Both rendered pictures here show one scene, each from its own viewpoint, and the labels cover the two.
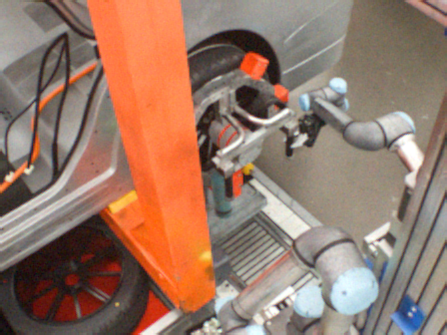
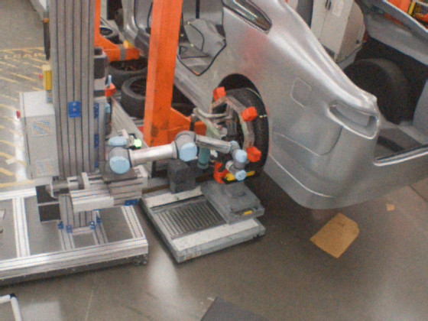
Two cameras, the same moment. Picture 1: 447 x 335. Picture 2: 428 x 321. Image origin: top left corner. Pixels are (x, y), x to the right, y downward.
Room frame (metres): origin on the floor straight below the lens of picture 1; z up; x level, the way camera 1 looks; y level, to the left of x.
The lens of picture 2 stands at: (1.64, -2.91, 2.50)
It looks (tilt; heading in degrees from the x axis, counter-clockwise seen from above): 35 degrees down; 90
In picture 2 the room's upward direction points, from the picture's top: 9 degrees clockwise
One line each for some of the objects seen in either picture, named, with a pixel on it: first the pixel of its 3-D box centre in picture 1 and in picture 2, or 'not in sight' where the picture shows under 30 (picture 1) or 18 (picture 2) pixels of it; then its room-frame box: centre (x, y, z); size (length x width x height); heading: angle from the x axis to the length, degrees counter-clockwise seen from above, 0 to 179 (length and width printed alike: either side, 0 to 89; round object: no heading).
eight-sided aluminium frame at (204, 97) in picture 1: (223, 131); (228, 132); (1.73, -0.01, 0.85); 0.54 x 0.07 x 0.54; 126
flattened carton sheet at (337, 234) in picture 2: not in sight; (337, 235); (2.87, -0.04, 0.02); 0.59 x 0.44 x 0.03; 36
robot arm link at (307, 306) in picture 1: (312, 309); (101, 111); (0.78, -0.24, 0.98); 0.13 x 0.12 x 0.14; 15
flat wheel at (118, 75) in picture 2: not in sight; (128, 71); (0.43, 1.90, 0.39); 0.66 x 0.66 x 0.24
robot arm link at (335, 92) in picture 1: (333, 93); (239, 158); (1.81, -0.51, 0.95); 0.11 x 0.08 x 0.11; 110
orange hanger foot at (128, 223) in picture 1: (138, 219); (191, 119); (1.40, 0.38, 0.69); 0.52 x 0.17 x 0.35; 36
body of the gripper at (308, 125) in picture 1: (311, 124); (225, 158); (1.72, -0.40, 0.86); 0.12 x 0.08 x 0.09; 127
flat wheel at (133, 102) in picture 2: not in sight; (150, 96); (0.85, 1.31, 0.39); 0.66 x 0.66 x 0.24
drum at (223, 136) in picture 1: (234, 139); (221, 134); (1.67, -0.05, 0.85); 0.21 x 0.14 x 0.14; 36
